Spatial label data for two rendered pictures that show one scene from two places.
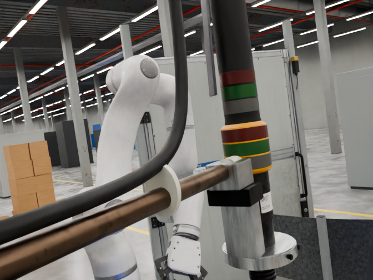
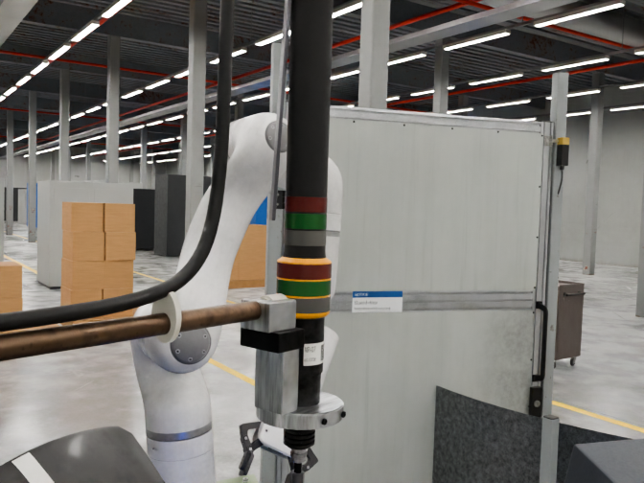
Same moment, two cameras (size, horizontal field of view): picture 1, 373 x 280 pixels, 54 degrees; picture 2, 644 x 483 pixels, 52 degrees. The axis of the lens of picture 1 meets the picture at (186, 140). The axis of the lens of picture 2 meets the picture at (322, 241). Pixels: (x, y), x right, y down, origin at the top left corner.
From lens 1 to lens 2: 0.21 m
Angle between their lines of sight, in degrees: 5
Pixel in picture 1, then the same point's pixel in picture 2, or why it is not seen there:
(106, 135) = (198, 225)
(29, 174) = (97, 257)
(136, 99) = (253, 179)
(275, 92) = (518, 194)
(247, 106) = (306, 240)
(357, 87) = not seen: outside the picture
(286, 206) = (503, 391)
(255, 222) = (286, 373)
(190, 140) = (329, 254)
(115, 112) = not seen: hidden behind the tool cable
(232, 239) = (262, 387)
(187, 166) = not seen: hidden behind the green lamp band
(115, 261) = (179, 413)
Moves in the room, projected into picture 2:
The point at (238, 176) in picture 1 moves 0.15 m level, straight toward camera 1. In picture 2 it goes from (269, 317) to (179, 365)
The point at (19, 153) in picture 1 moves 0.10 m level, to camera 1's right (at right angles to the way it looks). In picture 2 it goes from (87, 218) to (95, 218)
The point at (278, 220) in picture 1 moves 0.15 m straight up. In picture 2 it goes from (481, 410) to (483, 369)
